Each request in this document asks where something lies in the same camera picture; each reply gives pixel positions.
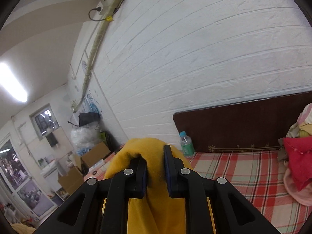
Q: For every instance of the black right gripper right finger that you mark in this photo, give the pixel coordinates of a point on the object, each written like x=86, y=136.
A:
x=176, y=183

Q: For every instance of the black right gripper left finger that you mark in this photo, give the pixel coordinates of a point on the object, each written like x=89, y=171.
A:
x=139, y=179

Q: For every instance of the yellow t-shirt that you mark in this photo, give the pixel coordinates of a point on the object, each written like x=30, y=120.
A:
x=157, y=212

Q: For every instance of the green label water bottle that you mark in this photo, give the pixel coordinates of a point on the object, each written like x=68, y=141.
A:
x=186, y=144

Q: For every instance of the cardboard box near bed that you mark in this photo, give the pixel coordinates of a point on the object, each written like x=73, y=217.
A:
x=94, y=155

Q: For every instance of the lower cardboard box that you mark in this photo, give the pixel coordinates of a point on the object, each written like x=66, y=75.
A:
x=72, y=181

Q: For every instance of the white plastic bag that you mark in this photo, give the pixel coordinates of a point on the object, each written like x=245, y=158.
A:
x=86, y=137

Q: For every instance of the black bag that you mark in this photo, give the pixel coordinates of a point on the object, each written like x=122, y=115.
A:
x=86, y=118

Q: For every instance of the red plaid bed sheet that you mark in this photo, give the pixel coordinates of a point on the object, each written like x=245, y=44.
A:
x=257, y=175

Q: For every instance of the dark brown wooden headboard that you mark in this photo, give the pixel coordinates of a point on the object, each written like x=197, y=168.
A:
x=241, y=127

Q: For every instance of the glass door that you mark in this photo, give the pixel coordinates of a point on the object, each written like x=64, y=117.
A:
x=21, y=186

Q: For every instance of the red garment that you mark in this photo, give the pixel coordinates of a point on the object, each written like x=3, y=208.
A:
x=299, y=155

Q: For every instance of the wrapped air conditioner pipe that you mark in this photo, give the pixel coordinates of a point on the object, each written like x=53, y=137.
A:
x=104, y=23

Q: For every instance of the ceiling tube light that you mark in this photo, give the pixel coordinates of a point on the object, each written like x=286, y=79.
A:
x=10, y=83

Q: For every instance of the small wall window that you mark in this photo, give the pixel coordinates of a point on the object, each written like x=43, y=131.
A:
x=44, y=121

